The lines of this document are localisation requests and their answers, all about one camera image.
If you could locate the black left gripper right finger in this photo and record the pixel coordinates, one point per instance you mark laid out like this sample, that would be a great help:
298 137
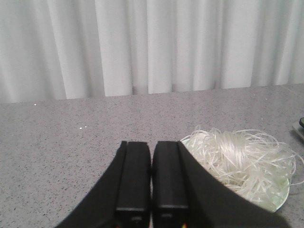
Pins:
185 195

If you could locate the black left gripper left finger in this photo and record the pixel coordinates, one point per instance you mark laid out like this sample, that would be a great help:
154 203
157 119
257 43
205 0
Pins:
121 197

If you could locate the white vermicelli bundle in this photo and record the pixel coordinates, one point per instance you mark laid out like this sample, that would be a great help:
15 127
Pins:
245 161

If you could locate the light green round plate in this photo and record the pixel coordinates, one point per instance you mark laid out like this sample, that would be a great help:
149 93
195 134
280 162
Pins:
275 195

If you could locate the black silver kitchen scale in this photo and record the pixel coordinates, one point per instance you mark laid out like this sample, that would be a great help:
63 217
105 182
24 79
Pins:
298 127

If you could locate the white pleated curtain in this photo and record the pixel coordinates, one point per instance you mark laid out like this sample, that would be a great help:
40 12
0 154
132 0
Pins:
65 49

